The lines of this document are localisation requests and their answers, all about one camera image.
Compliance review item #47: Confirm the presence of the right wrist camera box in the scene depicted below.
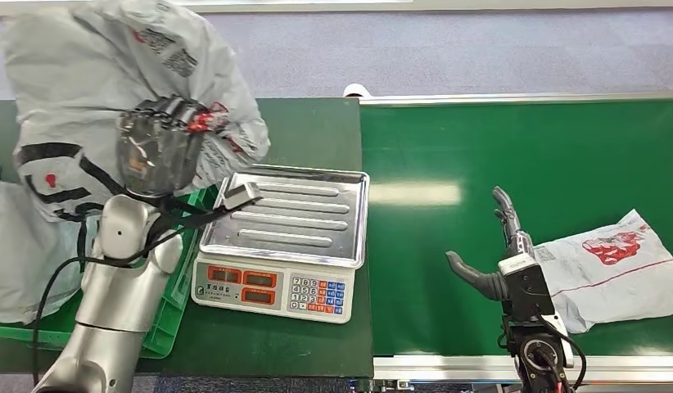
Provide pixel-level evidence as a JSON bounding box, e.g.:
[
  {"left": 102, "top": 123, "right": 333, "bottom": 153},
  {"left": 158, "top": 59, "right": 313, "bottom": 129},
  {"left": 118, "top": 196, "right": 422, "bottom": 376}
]
[{"left": 497, "top": 251, "right": 558, "bottom": 323}]

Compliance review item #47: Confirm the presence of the silver conveyor side rail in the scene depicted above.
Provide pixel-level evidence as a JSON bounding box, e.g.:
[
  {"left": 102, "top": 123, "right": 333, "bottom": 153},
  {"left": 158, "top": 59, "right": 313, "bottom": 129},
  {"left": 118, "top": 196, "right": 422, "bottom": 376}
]
[
  {"left": 373, "top": 355, "right": 673, "bottom": 384},
  {"left": 359, "top": 93, "right": 673, "bottom": 106}
]

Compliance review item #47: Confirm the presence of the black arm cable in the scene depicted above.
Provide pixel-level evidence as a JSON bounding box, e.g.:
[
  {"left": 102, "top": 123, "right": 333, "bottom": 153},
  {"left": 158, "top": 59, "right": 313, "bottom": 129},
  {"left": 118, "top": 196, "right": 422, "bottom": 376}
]
[
  {"left": 537, "top": 311, "right": 588, "bottom": 391},
  {"left": 31, "top": 206, "right": 229, "bottom": 386}
]

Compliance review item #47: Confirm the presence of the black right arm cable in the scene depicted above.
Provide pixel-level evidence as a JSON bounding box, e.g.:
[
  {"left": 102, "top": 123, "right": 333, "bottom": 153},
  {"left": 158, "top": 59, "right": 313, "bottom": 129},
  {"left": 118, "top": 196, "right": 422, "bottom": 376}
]
[{"left": 537, "top": 311, "right": 588, "bottom": 391}]

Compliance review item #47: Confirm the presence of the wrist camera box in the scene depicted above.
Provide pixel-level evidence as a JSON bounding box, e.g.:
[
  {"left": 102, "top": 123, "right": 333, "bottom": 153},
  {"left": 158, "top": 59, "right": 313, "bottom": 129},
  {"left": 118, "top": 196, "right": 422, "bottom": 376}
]
[
  {"left": 222, "top": 181, "right": 264, "bottom": 211},
  {"left": 497, "top": 251, "right": 558, "bottom": 323}
]

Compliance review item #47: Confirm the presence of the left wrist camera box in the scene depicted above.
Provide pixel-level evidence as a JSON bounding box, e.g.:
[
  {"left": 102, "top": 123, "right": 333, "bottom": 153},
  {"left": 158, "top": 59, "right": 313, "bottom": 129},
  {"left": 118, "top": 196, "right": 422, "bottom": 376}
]
[{"left": 222, "top": 181, "right": 264, "bottom": 211}]

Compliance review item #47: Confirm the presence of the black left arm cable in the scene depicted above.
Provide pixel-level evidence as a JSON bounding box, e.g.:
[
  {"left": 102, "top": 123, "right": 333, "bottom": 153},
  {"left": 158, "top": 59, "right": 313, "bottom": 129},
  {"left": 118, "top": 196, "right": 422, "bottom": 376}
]
[{"left": 31, "top": 206, "right": 229, "bottom": 386}]

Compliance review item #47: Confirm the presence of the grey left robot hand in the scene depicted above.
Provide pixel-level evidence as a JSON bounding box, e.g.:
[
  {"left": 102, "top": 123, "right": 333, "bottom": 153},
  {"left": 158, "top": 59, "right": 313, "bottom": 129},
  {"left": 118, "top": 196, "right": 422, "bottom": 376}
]
[{"left": 116, "top": 96, "right": 207, "bottom": 197}]

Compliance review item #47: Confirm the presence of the large white package black print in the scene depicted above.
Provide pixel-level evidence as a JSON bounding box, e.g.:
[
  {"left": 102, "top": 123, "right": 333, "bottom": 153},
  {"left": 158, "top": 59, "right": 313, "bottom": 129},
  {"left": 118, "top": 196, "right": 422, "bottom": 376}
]
[{"left": 1, "top": 0, "right": 271, "bottom": 224}]

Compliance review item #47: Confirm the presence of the steel tray electronic scale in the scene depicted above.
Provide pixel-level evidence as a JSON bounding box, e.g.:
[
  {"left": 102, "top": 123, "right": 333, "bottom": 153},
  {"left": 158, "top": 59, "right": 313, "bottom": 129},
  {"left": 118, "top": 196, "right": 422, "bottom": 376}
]
[{"left": 191, "top": 164, "right": 371, "bottom": 325}]

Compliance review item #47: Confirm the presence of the green plastic crate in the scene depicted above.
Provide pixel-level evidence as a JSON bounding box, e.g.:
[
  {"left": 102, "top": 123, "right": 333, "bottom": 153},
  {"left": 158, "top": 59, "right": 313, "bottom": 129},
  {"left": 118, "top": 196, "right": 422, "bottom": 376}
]
[{"left": 0, "top": 184, "right": 219, "bottom": 360}]

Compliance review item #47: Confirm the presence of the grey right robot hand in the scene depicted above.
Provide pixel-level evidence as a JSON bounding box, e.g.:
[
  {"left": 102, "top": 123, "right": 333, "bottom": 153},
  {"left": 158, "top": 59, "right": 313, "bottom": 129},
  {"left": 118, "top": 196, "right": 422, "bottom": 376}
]
[{"left": 445, "top": 186, "right": 535, "bottom": 302}]

